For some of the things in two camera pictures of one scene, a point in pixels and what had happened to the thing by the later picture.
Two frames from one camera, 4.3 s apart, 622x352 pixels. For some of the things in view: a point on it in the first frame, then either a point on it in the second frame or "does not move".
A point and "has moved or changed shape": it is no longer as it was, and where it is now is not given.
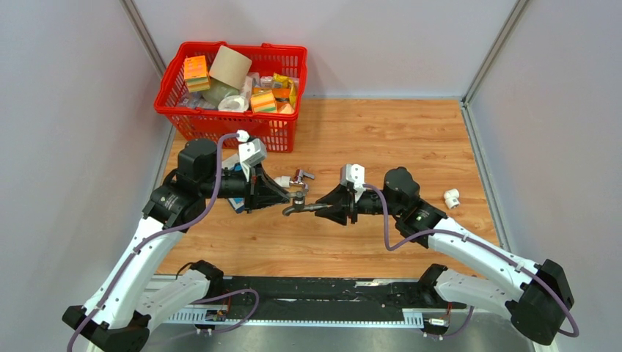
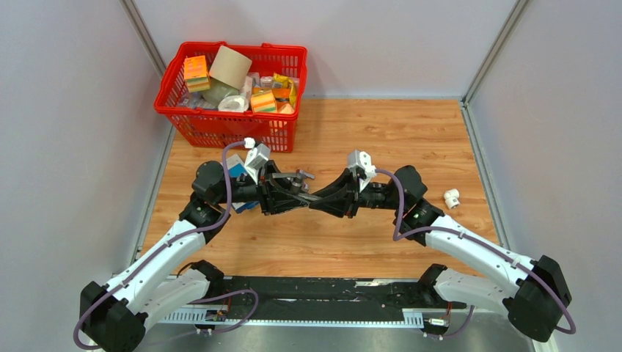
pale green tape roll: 217,92 does not move
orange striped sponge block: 263,103 does not move
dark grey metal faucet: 298,203 has moved or changed shape
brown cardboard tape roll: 230,67 does not move
